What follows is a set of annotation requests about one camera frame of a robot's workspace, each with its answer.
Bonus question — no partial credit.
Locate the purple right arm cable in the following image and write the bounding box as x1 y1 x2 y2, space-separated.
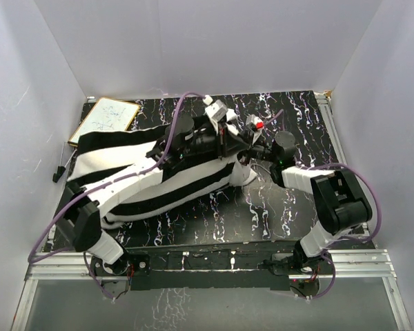
262 109 383 297

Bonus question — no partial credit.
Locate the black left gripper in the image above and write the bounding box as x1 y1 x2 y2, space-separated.
181 120 250 162

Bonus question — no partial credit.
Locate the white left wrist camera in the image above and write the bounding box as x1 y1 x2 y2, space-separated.
205 100 237 135

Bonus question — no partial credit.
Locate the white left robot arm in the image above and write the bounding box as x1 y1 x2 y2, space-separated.
58 115 255 275

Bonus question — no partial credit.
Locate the aluminium table frame rail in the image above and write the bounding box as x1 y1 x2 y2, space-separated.
12 242 412 330

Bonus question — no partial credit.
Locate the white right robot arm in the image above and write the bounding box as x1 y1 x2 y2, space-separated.
239 129 373 274

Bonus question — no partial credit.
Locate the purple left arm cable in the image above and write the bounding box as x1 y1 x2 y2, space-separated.
28 92 204 300

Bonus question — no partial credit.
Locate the yellow framed whiteboard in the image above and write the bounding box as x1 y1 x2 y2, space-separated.
68 97 140 146

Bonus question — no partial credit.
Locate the black white striped pillowcase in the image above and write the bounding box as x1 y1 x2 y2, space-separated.
67 126 257 230

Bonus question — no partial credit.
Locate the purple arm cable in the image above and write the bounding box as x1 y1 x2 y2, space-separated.
28 92 204 300
262 109 383 297

